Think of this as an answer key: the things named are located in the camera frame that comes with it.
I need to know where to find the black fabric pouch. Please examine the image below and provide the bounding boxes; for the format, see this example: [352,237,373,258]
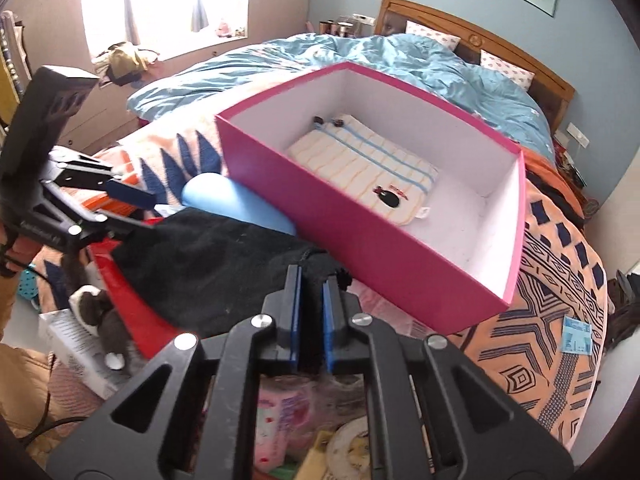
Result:
[112,208,352,338]

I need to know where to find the blue glasses case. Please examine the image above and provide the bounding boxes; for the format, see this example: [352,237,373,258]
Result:
[181,172,296,235]

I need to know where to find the striped Pingu zipper pouch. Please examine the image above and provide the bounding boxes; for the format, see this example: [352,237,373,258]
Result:
[288,114,439,226]

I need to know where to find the left nightstand with clutter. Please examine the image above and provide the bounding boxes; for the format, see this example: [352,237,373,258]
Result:
[305,13,375,38]

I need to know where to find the person's left hand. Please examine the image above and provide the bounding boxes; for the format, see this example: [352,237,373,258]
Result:
[0,226,42,278]

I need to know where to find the plush toy brown white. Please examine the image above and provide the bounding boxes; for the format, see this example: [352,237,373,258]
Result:
[70,285,134,374]

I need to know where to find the pink snack packet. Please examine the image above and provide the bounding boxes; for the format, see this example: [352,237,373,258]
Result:
[254,373,366,474]

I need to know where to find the red plastic zip bag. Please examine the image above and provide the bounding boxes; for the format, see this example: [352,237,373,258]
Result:
[88,218,180,360]

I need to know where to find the white paper box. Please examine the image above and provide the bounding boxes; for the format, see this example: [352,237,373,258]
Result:
[38,309,129,400]

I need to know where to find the yellow clothes on sill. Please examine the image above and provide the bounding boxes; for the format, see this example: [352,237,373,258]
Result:
[92,41,160,87]

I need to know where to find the pink cardboard box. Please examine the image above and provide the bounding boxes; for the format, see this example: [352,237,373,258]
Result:
[216,63,526,334]

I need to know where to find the blue floral duvet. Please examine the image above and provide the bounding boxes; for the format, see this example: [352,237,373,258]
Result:
[124,31,557,164]

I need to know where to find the window with curtain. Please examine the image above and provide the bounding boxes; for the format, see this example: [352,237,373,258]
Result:
[80,0,248,58]

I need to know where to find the orange patterned blanket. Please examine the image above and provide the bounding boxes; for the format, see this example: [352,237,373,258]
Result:
[29,123,612,453]

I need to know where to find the blue small card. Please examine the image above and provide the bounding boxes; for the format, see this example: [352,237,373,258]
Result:
[560,316,593,356]

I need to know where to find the orange garment on bed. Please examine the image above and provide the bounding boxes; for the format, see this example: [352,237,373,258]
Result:
[522,148,585,231]

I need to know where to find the left patterned pillow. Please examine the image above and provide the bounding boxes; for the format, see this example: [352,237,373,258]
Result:
[406,21,461,51]

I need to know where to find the patterned pillow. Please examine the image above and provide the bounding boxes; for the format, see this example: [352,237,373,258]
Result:
[406,21,461,51]
[480,50,535,91]

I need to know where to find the right patterned pillow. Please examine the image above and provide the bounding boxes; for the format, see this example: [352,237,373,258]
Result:
[480,50,535,91]

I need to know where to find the wooden bed headboard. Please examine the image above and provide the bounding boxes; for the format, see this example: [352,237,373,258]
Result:
[374,0,575,132]

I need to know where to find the left tracker camera box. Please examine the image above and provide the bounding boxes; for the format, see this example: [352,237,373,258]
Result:
[1,65,99,179]

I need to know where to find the white wall socket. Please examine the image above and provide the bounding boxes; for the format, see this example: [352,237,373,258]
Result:
[566,122,590,148]

